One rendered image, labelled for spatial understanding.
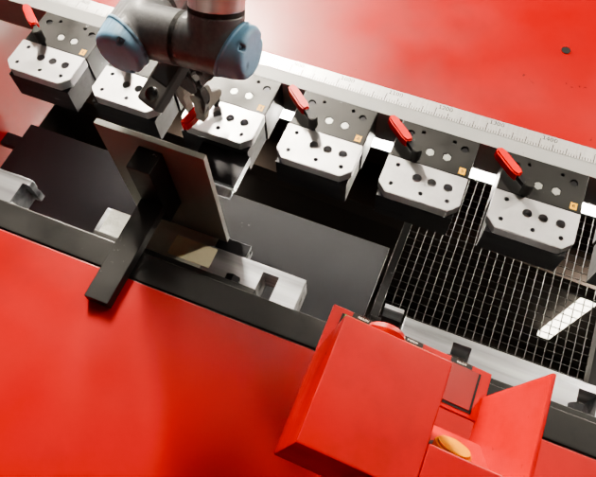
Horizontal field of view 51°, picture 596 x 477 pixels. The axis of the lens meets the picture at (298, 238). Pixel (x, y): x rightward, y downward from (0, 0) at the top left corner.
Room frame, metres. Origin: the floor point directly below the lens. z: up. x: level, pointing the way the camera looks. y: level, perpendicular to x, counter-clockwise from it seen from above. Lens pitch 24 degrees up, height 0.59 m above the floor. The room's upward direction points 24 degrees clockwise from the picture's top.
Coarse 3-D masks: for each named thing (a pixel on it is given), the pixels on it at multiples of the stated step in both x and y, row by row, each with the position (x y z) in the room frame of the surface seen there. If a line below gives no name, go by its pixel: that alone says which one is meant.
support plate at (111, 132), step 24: (96, 120) 0.83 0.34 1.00; (120, 144) 0.86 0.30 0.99; (144, 144) 0.83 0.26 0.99; (168, 144) 0.80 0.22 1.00; (120, 168) 0.95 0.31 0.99; (168, 168) 0.87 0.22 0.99; (192, 168) 0.83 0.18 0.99; (192, 192) 0.91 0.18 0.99; (216, 192) 0.89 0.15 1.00; (192, 216) 1.00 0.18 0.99; (216, 216) 0.96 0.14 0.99
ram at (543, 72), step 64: (0, 0) 1.19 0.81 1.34; (256, 0) 1.07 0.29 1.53; (320, 0) 1.04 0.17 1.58; (384, 0) 1.01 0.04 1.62; (448, 0) 0.98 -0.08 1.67; (512, 0) 0.96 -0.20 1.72; (576, 0) 0.93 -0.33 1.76; (320, 64) 1.02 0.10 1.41; (384, 64) 1.00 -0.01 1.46; (448, 64) 0.97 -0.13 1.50; (512, 64) 0.95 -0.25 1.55; (576, 64) 0.92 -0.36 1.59; (384, 128) 1.03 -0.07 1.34; (448, 128) 0.97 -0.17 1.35; (576, 128) 0.92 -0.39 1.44
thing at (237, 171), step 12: (204, 144) 1.08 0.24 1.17; (216, 156) 1.08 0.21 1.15; (228, 156) 1.07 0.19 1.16; (240, 156) 1.07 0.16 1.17; (216, 168) 1.08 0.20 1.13; (228, 168) 1.07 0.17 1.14; (240, 168) 1.07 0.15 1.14; (216, 180) 1.07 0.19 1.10; (228, 180) 1.07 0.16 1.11; (240, 180) 1.08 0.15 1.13; (228, 192) 1.08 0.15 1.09
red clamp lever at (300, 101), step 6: (294, 90) 0.99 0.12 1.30; (294, 96) 0.99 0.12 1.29; (300, 96) 0.98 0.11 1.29; (294, 102) 1.00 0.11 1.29; (300, 102) 0.98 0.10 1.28; (306, 102) 0.98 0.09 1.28; (300, 108) 0.99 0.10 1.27; (306, 108) 0.98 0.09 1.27; (306, 114) 0.99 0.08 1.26; (312, 114) 0.97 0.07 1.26; (312, 120) 0.97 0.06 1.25; (312, 126) 0.99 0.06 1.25
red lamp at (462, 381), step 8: (456, 368) 0.69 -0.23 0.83; (464, 368) 0.69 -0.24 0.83; (448, 376) 0.69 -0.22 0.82; (456, 376) 0.69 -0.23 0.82; (464, 376) 0.69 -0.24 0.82; (472, 376) 0.69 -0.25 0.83; (448, 384) 0.69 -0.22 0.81; (456, 384) 0.69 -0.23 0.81; (464, 384) 0.69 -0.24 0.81; (472, 384) 0.69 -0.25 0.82; (448, 392) 0.69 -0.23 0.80; (456, 392) 0.69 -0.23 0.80; (464, 392) 0.69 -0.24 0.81; (472, 392) 0.69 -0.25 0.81; (448, 400) 0.69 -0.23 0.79; (456, 400) 0.69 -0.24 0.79; (464, 400) 0.69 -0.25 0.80; (464, 408) 0.69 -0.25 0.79
